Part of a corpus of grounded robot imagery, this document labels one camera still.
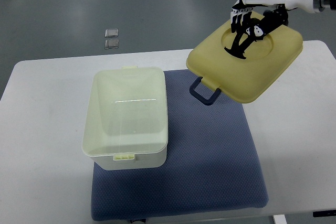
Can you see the yellow box lid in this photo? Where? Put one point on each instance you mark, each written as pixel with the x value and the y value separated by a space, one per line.
pixel 245 63

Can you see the metal floor plate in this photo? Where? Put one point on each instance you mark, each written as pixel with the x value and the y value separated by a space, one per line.
pixel 111 32
pixel 111 44

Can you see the lower metal floor plate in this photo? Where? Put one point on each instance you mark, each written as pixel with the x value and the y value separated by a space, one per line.
pixel 111 44

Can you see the black bracket at table edge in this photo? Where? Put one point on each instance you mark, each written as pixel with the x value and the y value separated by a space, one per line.
pixel 326 213

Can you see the white storage box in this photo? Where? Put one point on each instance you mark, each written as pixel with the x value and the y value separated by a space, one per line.
pixel 127 122

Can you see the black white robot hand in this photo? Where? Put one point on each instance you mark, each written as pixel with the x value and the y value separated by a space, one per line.
pixel 241 21

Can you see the blue-grey cushion mat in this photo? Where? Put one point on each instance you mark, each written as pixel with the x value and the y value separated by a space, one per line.
pixel 211 165

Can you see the upper metal floor plate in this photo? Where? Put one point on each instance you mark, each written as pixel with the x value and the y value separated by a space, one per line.
pixel 111 32

